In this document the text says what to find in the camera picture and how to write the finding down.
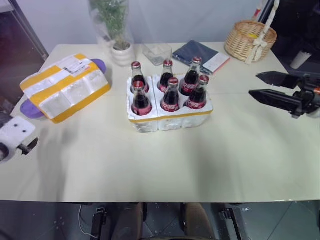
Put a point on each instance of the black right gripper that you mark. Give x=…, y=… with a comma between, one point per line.
x=308, y=95

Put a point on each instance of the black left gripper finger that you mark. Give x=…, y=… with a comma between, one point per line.
x=28, y=147

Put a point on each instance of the yellow taped foam box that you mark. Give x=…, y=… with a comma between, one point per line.
x=67, y=87

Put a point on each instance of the glass cola bottle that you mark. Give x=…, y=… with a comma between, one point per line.
x=137, y=75
x=198, y=96
x=170, y=98
x=191, y=77
x=141, y=102
x=166, y=75

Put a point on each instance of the white foam bottle crate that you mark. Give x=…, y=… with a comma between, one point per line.
x=175, y=121

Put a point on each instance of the white paper cup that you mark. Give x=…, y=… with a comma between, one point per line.
x=300, y=60

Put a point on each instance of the purple plastic tray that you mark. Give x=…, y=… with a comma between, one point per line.
x=28, y=110

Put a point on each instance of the woven wicker basket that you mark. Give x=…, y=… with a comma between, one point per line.
x=242, y=46

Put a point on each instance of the yellow item in basket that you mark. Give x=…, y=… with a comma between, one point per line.
x=253, y=35

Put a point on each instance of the dark blue notebook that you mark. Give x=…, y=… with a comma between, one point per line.
x=195, y=53

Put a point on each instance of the dark glass cabinet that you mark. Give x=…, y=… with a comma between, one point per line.
x=15, y=50

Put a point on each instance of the clear plastic container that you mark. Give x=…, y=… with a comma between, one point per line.
x=157, y=52

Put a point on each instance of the green plant in white pot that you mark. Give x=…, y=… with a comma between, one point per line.
x=122, y=53

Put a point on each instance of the clear plastic plant sleeve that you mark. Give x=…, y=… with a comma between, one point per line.
x=100, y=27

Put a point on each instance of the brown rounded shape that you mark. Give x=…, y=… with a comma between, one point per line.
x=197, y=220

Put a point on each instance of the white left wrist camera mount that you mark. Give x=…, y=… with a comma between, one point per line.
x=15, y=132

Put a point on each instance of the black table frame bracket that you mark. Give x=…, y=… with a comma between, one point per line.
x=98, y=221
x=231, y=222

